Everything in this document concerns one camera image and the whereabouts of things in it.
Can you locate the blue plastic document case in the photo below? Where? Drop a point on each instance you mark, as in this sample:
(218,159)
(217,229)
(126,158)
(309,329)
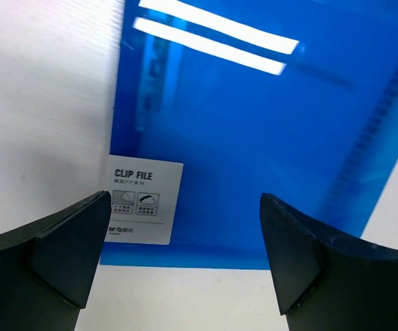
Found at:
(219,102)

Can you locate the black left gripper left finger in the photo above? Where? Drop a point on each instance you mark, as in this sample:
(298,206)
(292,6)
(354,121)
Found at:
(47,267)

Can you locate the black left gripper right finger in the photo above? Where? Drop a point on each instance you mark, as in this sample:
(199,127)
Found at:
(324,278)

